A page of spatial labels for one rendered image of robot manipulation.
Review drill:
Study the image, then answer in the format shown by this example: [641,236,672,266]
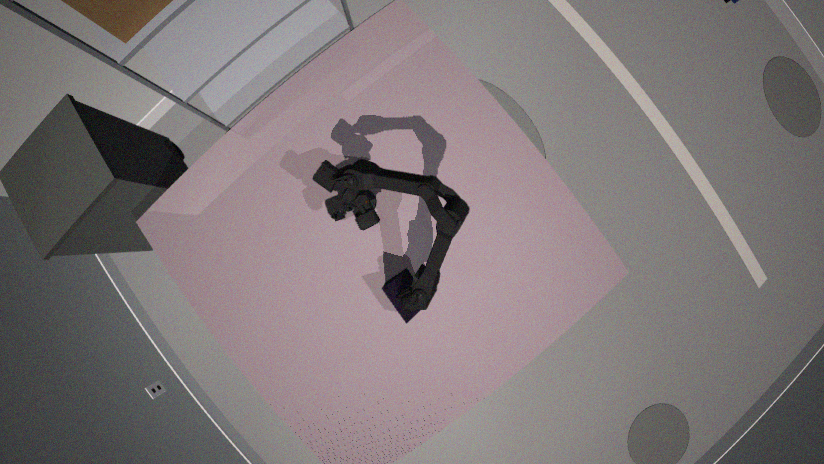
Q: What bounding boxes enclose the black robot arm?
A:
[313,159,470,315]

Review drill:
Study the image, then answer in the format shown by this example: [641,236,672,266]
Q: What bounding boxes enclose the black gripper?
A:
[339,164,380,230]

